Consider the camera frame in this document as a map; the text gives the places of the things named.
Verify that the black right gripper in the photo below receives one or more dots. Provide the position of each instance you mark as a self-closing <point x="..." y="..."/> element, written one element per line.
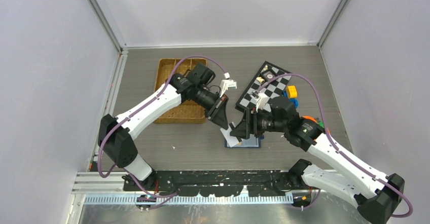
<point x="248" y="125"/>

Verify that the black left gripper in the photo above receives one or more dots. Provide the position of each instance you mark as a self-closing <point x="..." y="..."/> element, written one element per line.
<point x="218" y="115"/>

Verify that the blue card holder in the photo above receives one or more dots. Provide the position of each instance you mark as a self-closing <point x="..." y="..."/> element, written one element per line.
<point x="250" y="143"/>

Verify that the white credit card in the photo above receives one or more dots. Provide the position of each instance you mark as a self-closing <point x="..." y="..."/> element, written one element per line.
<point x="230" y="141"/>

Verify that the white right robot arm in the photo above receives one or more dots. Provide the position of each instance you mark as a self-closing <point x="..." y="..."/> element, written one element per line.
<point x="373" y="193"/>

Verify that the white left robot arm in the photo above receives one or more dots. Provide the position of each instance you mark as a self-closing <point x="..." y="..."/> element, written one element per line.
<point x="117" y="134"/>

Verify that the blue yellow toy car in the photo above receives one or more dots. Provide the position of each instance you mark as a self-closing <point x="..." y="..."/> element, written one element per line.
<point x="291" y="93"/>

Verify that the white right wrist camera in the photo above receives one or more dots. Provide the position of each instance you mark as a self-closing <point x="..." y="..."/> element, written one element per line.
<point x="261" y="100"/>

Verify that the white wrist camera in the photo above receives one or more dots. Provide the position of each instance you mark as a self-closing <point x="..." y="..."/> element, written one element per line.
<point x="261" y="100"/>
<point x="225" y="85"/>

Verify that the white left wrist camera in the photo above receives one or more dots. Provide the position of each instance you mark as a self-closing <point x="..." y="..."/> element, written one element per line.
<point x="225" y="85"/>

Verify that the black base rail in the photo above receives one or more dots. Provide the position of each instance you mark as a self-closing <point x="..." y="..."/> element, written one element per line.
<point x="218" y="183"/>

